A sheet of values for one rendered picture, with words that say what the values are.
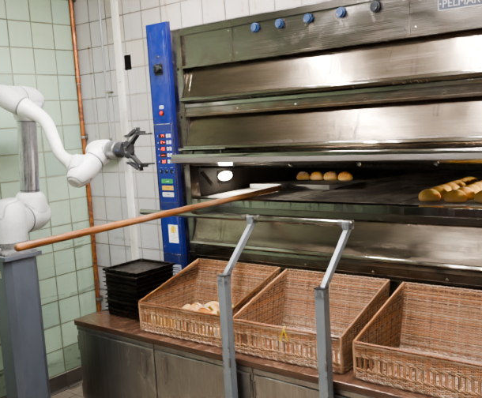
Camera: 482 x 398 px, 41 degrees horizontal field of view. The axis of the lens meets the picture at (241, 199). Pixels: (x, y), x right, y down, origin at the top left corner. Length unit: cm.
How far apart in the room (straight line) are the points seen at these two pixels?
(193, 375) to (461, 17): 192
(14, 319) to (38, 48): 162
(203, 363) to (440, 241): 118
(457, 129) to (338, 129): 55
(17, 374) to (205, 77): 180
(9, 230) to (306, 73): 164
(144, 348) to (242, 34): 163
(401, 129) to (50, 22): 228
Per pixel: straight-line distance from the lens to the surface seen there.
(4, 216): 337
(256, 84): 321
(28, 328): 347
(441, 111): 278
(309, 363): 269
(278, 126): 316
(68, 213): 414
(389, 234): 293
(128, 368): 340
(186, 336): 309
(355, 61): 294
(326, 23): 304
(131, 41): 385
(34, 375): 355
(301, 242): 314
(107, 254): 418
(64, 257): 415
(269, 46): 321
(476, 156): 257
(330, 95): 299
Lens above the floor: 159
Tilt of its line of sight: 7 degrees down
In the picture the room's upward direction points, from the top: 4 degrees counter-clockwise
